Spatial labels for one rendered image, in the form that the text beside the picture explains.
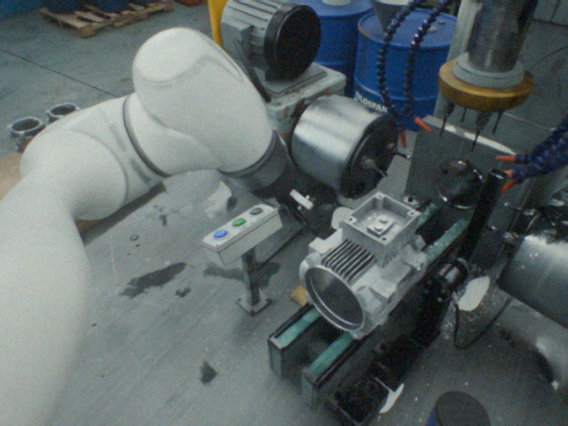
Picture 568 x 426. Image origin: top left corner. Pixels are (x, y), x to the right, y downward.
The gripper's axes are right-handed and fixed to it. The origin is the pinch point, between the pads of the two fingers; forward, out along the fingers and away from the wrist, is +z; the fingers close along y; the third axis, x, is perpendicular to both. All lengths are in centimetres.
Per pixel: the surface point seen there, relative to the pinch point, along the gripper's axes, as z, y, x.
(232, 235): 7.5, 16.7, 10.9
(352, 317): 23.4, -9.3, 8.8
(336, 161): 24.6, 18.1, -19.4
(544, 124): 34, -15, -54
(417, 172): 43, 7, -34
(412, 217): 13.9, -10.0, -13.5
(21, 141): 77, 231, 47
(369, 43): 106, 97, -110
